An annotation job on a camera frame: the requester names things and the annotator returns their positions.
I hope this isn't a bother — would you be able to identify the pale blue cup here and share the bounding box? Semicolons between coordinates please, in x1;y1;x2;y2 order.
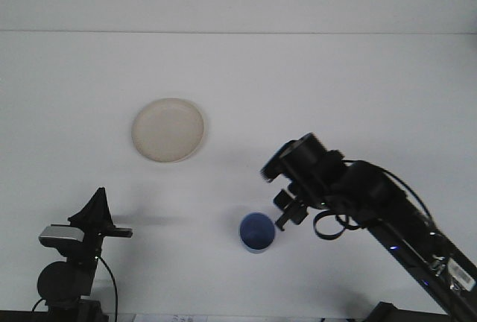
238;211;277;255

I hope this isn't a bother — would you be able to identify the pale round plate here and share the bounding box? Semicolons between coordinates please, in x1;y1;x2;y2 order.
130;97;205;163

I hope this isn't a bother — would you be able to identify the white printed paper sheet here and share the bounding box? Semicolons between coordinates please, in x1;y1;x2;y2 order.
132;312;209;322

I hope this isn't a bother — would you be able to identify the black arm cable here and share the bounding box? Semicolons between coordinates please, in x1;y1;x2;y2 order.
312;159;437;242
95;256;120;319

